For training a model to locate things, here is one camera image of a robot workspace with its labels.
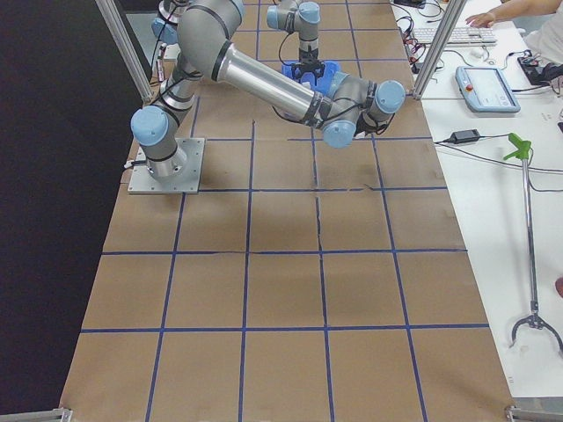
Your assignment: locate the white keyboard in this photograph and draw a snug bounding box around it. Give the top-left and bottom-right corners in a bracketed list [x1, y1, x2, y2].
[413, 26, 497, 47]

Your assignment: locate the brown paper table cover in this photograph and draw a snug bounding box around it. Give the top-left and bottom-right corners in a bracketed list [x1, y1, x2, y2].
[56, 0, 516, 422]

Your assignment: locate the green handled reacher grabber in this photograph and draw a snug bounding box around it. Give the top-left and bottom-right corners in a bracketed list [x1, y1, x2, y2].
[503, 133, 562, 354]

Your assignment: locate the aluminium frame post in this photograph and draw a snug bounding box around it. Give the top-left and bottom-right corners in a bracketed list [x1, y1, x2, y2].
[412, 0, 466, 100]

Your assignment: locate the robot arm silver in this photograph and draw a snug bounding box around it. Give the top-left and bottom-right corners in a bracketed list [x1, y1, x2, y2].
[151, 1, 326, 86]
[131, 1, 406, 192]

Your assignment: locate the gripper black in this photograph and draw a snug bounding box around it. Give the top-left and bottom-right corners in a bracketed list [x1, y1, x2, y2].
[291, 48, 325, 78]

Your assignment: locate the blue plastic tray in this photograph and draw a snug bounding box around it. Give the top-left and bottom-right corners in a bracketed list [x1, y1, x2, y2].
[281, 61, 341, 95]

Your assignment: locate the person hand at keyboard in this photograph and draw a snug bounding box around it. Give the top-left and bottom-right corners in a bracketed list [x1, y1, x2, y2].
[465, 12, 496, 28]

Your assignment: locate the black power adapter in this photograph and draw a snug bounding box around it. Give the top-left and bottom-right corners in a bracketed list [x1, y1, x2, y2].
[450, 129, 481, 144]

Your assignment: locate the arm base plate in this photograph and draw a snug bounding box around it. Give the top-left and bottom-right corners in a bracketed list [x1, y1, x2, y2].
[128, 137, 206, 194]

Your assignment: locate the teach pendant tablet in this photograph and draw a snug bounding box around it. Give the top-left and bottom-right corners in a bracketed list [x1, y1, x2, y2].
[455, 66, 521, 114]

